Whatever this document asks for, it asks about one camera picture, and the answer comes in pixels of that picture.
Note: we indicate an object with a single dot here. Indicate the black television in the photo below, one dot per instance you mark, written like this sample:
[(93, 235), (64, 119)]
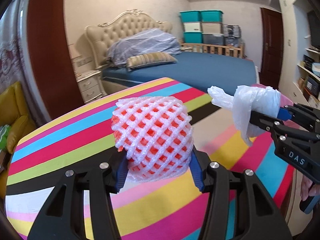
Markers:
[(314, 30)]

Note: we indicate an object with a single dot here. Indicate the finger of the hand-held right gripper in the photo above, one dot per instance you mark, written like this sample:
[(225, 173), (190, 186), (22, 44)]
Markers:
[(262, 121), (283, 113)]

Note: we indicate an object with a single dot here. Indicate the cream nightstand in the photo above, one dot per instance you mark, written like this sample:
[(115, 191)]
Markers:
[(90, 87)]

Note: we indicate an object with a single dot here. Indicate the dark brown wooden panel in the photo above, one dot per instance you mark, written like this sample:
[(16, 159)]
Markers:
[(47, 42)]

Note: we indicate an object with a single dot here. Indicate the yellow leather armchair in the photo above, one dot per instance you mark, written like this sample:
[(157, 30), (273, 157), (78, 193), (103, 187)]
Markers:
[(17, 127)]

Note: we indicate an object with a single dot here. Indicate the striped pillow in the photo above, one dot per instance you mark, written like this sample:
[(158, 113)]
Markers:
[(150, 60)]

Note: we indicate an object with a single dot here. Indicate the checkered bag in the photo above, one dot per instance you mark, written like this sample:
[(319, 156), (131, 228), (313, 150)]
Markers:
[(232, 31)]

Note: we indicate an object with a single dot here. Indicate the white wall shelf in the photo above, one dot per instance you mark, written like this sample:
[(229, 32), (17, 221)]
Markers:
[(300, 95)]

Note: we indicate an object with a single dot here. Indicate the pink lace curtain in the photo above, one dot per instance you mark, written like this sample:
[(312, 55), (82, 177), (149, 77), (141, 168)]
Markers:
[(10, 55)]

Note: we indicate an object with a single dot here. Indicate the striped tablecloth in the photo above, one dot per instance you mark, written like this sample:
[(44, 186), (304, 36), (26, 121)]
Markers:
[(75, 135)]

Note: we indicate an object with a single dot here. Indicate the fruit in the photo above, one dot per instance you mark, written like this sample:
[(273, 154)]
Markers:
[(155, 135)]

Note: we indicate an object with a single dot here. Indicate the white plastic bag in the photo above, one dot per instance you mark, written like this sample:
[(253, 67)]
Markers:
[(252, 100)]

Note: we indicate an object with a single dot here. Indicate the black storage box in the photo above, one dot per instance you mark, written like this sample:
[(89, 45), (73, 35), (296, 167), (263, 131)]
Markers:
[(313, 85)]

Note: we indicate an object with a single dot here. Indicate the grey-blue folded quilt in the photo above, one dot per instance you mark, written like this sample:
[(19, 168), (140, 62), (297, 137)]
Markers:
[(145, 43)]

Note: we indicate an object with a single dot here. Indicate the cream tufted headboard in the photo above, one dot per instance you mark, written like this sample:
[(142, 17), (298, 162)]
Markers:
[(120, 27)]

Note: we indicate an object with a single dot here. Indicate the wooden bed rail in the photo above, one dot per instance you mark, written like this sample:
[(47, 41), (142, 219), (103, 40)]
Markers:
[(212, 50)]

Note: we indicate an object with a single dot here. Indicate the dark brown wooden door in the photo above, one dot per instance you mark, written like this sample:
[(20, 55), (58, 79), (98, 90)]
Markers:
[(271, 50)]

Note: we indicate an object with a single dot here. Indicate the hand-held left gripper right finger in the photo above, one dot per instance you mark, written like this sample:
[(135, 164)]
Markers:
[(198, 175)]

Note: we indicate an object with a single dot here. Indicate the stack of plastic storage boxes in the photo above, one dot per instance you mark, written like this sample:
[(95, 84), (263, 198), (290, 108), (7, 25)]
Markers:
[(200, 27)]

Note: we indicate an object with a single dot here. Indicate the green plastic bag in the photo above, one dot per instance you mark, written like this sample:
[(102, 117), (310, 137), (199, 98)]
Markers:
[(5, 137)]

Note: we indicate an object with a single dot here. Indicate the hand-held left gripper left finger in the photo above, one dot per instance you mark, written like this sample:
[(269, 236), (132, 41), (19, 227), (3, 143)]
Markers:
[(122, 175)]

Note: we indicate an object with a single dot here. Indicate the person's right hand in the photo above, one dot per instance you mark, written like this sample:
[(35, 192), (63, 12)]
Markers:
[(306, 190)]

